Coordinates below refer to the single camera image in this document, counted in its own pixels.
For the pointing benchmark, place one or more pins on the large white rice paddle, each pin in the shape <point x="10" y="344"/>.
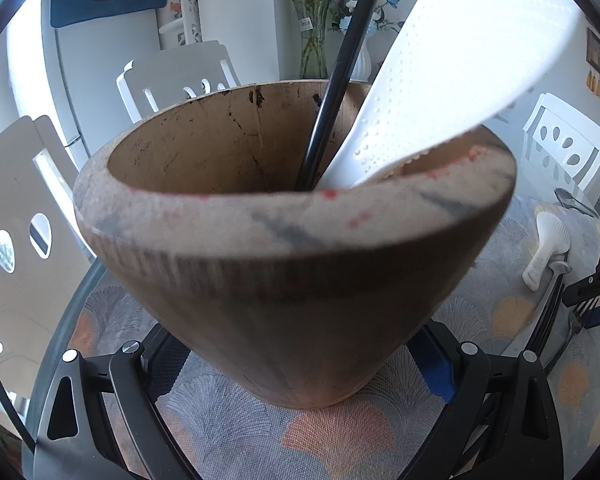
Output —
<point x="455" y="60"/>

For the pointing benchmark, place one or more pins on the metal fork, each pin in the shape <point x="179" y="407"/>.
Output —
<point x="577" y="322"/>

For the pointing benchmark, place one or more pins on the small ribbed white rice paddle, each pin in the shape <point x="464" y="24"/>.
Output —
<point x="550" y="235"/>

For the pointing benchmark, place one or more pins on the framed wall picture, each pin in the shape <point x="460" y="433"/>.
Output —
<point x="599" y="52"/>

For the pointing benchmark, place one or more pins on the white chair with oval holes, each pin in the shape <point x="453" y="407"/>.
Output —
<point x="565" y="130"/>
<point x="180" y="75"/>
<point x="10" y="175"/>

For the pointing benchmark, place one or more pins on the white ornate furniture piece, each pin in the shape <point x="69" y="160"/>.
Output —
<point x="187" y="15"/>

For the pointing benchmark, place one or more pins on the bamboo utensil holder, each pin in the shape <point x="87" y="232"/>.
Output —
<point x="280" y="320"/>

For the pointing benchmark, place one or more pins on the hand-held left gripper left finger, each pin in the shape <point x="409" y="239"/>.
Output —
<point x="167" y="365"/>

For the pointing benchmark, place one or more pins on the white vase with blue flowers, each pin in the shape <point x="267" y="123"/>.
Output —
<point x="365" y="62"/>

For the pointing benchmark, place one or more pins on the glass vase with green stems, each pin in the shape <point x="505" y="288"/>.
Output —
<point x="312" y="35"/>

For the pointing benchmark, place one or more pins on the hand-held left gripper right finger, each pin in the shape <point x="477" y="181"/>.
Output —
<point x="437" y="370"/>

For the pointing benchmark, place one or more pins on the fan-patterned tablecloth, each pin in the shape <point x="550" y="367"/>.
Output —
<point x="230" y="410"/>

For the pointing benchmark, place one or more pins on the plain metal spoon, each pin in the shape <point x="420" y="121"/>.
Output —
<point x="565" y="196"/>

